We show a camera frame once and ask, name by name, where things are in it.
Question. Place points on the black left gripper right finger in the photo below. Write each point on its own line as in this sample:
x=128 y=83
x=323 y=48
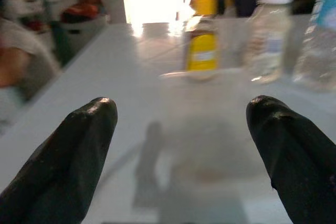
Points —
x=296 y=161

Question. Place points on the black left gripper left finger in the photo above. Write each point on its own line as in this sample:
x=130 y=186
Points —
x=65 y=161

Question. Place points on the clear plastic container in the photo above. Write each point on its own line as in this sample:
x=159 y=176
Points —
x=204 y=98

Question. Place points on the person in grey shirt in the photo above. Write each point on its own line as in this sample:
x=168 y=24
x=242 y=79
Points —
x=21 y=58

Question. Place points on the clear bottle blue label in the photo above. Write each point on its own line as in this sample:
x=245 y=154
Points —
x=320 y=51

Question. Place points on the clear bottle white cap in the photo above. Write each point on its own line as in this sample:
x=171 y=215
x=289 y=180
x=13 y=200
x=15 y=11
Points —
x=270 y=37

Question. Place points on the grey plastic basket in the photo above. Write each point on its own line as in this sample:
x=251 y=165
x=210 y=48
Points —
x=78 y=35

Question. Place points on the yellow label bottle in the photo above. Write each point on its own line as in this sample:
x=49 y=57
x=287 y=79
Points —
x=202 y=51

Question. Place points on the orange cloth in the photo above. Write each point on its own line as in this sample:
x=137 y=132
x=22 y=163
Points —
x=81 y=11

